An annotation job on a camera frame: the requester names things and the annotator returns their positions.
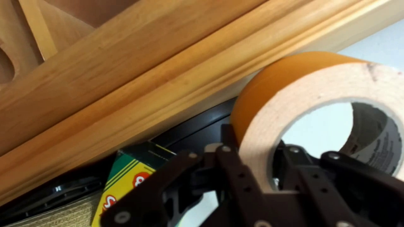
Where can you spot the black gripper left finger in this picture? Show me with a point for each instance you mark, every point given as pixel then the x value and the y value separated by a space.
pixel 227 184

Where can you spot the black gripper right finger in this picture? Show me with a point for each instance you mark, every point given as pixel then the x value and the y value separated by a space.
pixel 336 197

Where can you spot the orange masking tape roll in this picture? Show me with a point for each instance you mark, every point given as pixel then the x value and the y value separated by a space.
pixel 260 134

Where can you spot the black round bin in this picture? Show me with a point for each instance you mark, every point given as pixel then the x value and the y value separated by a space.
pixel 193 130

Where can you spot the green yellow crayon box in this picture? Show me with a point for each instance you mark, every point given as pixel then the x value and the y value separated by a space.
pixel 124 180

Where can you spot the wooden roll-top desk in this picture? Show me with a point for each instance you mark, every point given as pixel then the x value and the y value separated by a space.
pixel 126 83

